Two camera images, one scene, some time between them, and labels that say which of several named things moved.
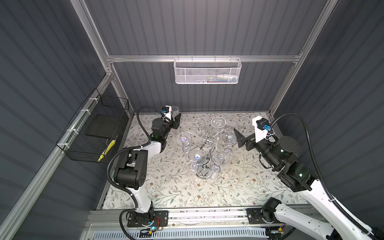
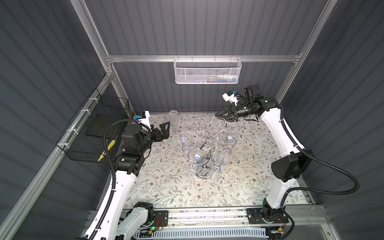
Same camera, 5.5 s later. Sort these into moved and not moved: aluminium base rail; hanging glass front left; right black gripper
Moved: right black gripper
Not moved: aluminium base rail; hanging glass front left
